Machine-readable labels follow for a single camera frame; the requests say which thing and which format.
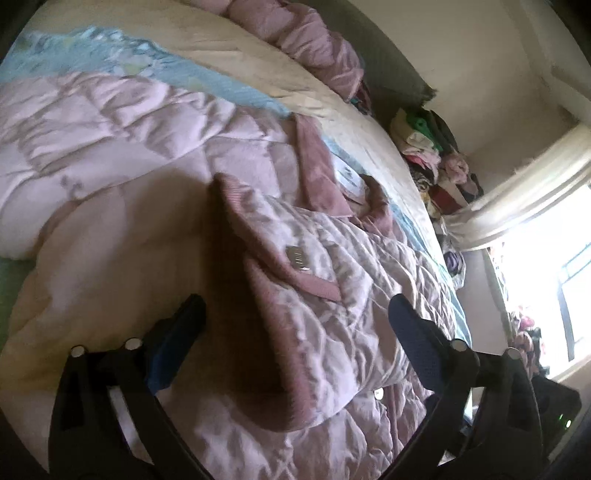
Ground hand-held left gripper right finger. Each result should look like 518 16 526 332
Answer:
388 293 546 480

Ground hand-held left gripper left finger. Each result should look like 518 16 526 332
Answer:
48 293 208 480

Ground pink quilted comforter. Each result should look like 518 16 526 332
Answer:
0 71 465 480

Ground clothes on window sill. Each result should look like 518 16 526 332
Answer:
507 304 552 372

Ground bag of clothes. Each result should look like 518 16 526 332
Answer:
440 231 468 289

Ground pile of mixed clothes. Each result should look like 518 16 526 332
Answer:
390 107 485 217

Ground window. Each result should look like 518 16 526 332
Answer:
487 185 591 384

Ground cream curtain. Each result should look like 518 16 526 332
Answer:
441 124 591 254

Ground grey headboard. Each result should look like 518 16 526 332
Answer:
305 0 438 132

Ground blue printed bed sheet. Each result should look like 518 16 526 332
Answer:
8 25 468 335

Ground beige bedspread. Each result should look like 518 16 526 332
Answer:
28 0 437 227

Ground crumpled pink padded jacket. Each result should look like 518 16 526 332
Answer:
188 0 371 101

